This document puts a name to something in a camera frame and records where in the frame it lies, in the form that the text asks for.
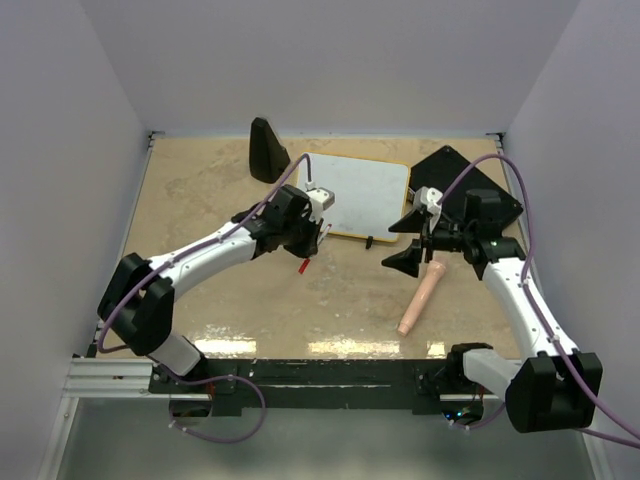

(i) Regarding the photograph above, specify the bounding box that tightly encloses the yellow framed whiteboard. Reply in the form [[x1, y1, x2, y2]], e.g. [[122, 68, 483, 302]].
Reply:
[[296, 153, 410, 243]]

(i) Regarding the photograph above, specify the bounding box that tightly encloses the pink plastic handle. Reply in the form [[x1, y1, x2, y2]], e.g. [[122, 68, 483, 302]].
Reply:
[[397, 261, 447, 337]]

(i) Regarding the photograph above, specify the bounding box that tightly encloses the red marker cap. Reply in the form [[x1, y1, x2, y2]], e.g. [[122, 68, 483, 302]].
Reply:
[[298, 258, 310, 274]]

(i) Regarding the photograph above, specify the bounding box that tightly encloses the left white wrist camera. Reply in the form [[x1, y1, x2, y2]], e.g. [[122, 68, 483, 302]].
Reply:
[[305, 188, 335, 223]]

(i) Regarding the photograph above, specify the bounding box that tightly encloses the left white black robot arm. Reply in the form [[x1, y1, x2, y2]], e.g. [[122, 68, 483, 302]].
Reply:
[[97, 185, 335, 392]]

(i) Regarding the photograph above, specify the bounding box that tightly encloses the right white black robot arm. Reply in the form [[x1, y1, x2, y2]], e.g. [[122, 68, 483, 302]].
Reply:
[[382, 187, 603, 433]]

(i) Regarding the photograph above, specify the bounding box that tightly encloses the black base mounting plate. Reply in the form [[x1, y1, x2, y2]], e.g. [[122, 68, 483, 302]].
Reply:
[[149, 359, 490, 418]]

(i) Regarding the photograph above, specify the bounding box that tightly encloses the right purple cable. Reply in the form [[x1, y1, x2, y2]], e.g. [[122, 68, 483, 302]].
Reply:
[[439, 153, 640, 449]]

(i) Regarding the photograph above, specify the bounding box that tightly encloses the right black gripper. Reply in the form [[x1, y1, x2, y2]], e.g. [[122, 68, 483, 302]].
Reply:
[[382, 207, 474, 277]]

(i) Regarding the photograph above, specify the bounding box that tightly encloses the black wedge stand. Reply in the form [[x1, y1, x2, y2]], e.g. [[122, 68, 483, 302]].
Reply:
[[249, 117, 291, 184]]

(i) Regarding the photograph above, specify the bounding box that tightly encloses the whiteboard marker pen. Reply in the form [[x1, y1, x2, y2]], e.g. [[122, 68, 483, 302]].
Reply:
[[297, 223, 332, 275]]

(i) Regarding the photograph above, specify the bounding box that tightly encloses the black flat electronic box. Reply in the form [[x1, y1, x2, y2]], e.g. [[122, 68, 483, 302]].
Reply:
[[409, 145, 523, 229]]

